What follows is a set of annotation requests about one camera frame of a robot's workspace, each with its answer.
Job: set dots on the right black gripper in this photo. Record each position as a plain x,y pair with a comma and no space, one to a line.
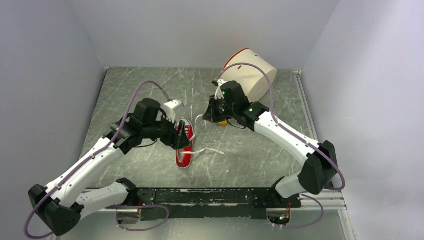
211,114

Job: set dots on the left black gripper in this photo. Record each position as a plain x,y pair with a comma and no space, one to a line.
174,135

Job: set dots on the red canvas sneaker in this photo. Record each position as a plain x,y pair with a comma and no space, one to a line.
183,155

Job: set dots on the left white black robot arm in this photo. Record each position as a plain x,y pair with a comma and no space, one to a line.
62,203

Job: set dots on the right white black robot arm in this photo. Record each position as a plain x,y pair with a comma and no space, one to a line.
318,159

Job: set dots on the small yellow cube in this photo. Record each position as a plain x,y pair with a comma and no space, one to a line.
223,123

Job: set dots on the white cylindrical container orange rim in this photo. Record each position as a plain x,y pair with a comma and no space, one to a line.
249,73

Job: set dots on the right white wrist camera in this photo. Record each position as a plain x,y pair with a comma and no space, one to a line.
218,93

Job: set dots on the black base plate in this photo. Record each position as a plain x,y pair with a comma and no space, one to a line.
199,203

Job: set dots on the aluminium frame rail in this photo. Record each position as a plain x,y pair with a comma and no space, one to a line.
328,199

